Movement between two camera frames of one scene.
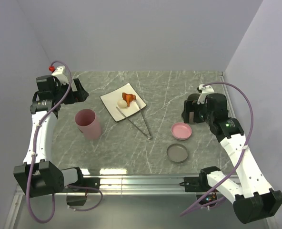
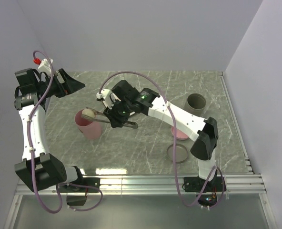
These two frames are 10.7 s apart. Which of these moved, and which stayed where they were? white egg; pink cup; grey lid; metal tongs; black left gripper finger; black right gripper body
Moved: white egg; black right gripper body; black left gripper finger; metal tongs
Stayed: grey lid; pink cup
